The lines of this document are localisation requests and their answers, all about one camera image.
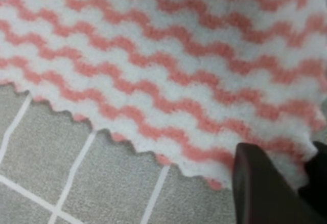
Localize pink white wavy towel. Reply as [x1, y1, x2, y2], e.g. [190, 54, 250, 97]
[1, 0, 326, 189]

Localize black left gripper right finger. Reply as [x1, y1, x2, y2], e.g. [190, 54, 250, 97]
[298, 141, 326, 216]

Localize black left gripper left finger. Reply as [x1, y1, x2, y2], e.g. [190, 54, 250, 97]
[232, 143, 322, 223]

